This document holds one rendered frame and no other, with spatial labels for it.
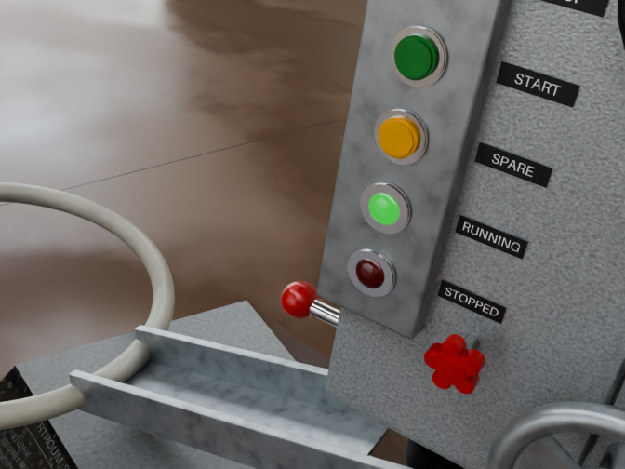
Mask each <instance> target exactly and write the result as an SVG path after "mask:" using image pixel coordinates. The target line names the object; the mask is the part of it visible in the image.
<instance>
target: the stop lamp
mask: <svg viewBox="0 0 625 469"><path fill-rule="evenodd" d="M355 272H356V276H357V278H358V280H359V281H360V282H361V283H362V284H363V285H364V286H366V287H368V288H379V287H381V285H382V284H383V282H384V277H385V275H384V272H383V270H382V268H381V267H380V265H379V264H378V263H377V262H375V261H372V260H370V259H363V260H361V261H359V262H358V263H357V265H356V270H355Z"/></svg>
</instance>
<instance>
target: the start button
mask: <svg viewBox="0 0 625 469"><path fill-rule="evenodd" d="M437 60H438V59H437V52H436V49H435V46H434V45H433V43H432V42H431V41H430V40H429V39H428V38H427V37H425V36H423V35H420V34H411V35H409V36H407V37H405V38H403V39H402V40H401V41H400V42H399V43H398V44H397V46H396V48H395V51H394V62H395V65H396V67H397V69H398V71H399V72H400V73H401V74H402V75H403V76H404V77H405V78H408V79H410V80H417V81H418V80H422V79H424V78H426V77H428V76H429V75H431V74H432V72H433V71H434V69H435V68H436V65H437Z"/></svg>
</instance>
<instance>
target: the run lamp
mask: <svg viewBox="0 0 625 469"><path fill-rule="evenodd" d="M369 212H370V214H371V216H372V217H373V218H374V220H375V221H377V222H379V223H381V224H384V225H390V224H393V223H395V222H396V221H397V220H398V217H399V212H400V210H399V206H398V204H397V202H396V201H395V200H394V198H393V197H391V196H390V195H388V194H385V193H378V194H374V195H373V196H372V197H371V198H370V201H369Z"/></svg>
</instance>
